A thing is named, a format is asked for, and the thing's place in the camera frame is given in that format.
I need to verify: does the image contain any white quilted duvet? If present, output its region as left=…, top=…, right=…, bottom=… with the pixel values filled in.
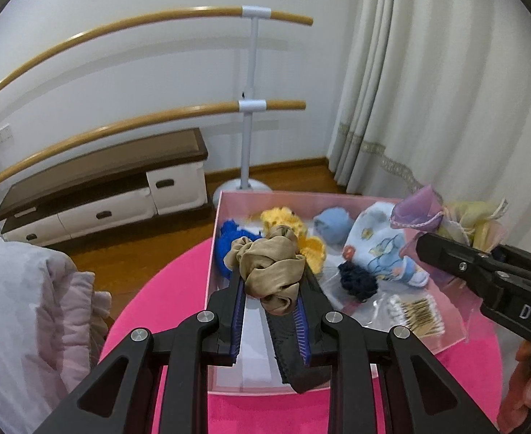
left=0, top=242, right=112, bottom=432

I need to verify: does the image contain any light blue patterned sock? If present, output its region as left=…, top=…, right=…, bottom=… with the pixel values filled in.
left=342, top=203, right=429, bottom=288

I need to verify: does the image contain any yellow scrunchie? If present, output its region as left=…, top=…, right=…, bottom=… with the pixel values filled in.
left=260, top=207, right=327, bottom=274

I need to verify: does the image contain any beige satin scrunchie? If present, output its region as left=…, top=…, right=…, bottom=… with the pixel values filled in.
left=224, top=225, right=307, bottom=315

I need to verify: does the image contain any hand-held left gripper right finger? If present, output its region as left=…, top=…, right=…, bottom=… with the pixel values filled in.
left=292, top=271, right=499, bottom=434

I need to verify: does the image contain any white cabinet with brown top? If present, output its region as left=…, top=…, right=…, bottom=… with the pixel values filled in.
left=0, top=127, right=209, bottom=247

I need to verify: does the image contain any wooden barre rail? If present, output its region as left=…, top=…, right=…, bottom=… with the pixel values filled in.
left=0, top=7, right=313, bottom=114
left=0, top=99, right=307, bottom=197

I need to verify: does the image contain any light blue soft cloth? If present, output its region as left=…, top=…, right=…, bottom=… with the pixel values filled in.
left=313, top=208, right=354, bottom=247

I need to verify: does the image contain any navy knitted scrunchie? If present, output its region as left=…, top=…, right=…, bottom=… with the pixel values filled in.
left=338, top=261, right=379, bottom=303

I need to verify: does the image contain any white paper sheet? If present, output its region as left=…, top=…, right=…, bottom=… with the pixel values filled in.
left=215, top=298, right=293, bottom=390

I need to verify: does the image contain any cream curtain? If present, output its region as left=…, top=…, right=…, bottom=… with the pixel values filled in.
left=326, top=0, right=531, bottom=254

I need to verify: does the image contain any blue knitted hat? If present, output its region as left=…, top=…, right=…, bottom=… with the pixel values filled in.
left=215, top=220, right=262, bottom=278

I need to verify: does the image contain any white barre stand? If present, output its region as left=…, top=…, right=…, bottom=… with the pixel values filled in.
left=213, top=5, right=273, bottom=204

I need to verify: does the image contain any pink box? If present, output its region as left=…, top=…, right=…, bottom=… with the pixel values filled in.
left=206, top=190, right=469, bottom=396

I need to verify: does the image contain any black zip case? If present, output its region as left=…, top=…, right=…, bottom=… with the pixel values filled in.
left=265, top=267, right=334, bottom=394

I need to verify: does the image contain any yellow organza pouch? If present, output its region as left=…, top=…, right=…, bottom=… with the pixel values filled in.
left=439, top=199, right=508, bottom=251

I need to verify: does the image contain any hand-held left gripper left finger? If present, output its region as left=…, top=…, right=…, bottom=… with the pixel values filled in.
left=34, top=271, right=248, bottom=434

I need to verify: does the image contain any bag of cotton swabs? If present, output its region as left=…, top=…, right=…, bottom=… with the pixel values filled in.
left=356, top=294, right=467, bottom=353

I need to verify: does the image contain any person's right hand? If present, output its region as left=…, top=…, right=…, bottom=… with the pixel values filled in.
left=496, top=339, right=531, bottom=434

